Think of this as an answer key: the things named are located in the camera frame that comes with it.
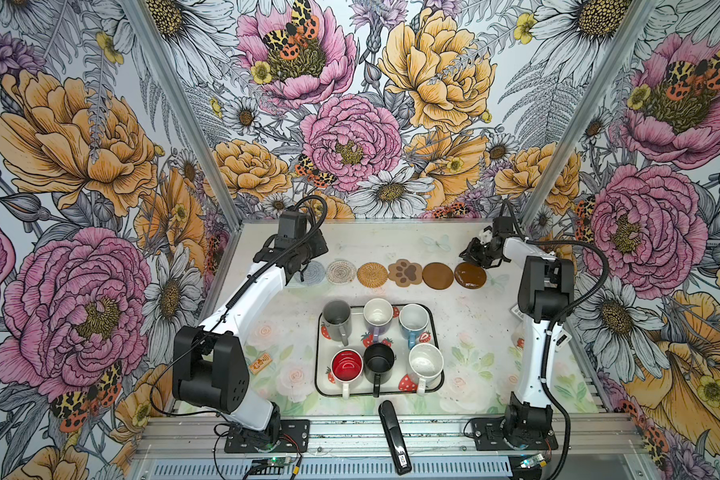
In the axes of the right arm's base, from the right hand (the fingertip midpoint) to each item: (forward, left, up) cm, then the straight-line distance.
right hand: (462, 260), depth 108 cm
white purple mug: (-21, +31, +1) cm, 38 cm away
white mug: (-36, +18, 0) cm, 40 cm away
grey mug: (-23, +44, +3) cm, 49 cm away
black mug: (-36, +31, -1) cm, 48 cm away
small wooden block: (-35, +65, 0) cm, 73 cm away
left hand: (-10, +47, +19) cm, 52 cm away
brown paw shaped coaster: (-5, +21, 0) cm, 21 cm away
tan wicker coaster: (-5, +32, 0) cm, 33 cm away
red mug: (-37, +40, +1) cm, 55 cm away
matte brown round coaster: (-6, +10, -1) cm, 12 cm away
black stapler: (-54, +29, +3) cm, 61 cm away
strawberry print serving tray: (-40, +25, -1) cm, 47 cm away
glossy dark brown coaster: (-6, -1, 0) cm, 6 cm away
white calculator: (-34, +1, +24) cm, 42 cm away
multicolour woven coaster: (-4, +43, 0) cm, 43 cm away
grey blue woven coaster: (-4, +53, 0) cm, 53 cm away
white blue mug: (-24, +21, +2) cm, 32 cm away
